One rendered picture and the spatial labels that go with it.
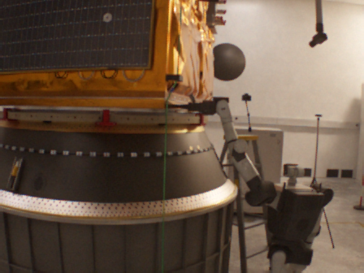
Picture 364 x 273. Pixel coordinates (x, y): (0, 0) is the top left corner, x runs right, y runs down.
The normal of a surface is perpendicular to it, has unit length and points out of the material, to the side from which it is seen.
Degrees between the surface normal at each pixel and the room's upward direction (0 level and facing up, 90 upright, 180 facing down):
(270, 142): 90
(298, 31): 90
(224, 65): 90
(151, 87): 95
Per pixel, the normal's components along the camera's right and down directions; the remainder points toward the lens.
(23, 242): -0.22, 0.05
